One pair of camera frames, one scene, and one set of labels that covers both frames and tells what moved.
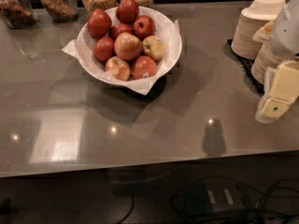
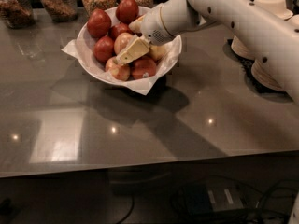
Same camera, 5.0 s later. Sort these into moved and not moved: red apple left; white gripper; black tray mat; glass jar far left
Moved: white gripper
Not moved: red apple left; black tray mat; glass jar far left
